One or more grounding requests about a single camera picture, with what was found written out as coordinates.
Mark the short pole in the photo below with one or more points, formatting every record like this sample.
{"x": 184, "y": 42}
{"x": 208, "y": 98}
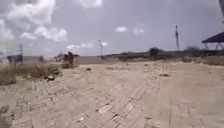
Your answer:
{"x": 100, "y": 46}

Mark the tan brick paved ground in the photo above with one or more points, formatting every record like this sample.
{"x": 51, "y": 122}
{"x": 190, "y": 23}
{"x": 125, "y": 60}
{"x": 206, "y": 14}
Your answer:
{"x": 133, "y": 96}

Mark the dark bush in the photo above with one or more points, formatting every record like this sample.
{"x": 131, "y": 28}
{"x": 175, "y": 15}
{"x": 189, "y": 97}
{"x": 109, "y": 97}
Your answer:
{"x": 154, "y": 51}

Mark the tall pole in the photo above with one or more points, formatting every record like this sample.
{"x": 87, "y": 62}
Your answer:
{"x": 177, "y": 38}

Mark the dry grass strip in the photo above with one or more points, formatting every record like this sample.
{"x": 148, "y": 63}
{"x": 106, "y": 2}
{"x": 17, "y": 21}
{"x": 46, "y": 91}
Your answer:
{"x": 26, "y": 71}

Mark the dark roofed open shelter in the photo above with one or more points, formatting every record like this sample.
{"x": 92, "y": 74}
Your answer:
{"x": 214, "y": 39}

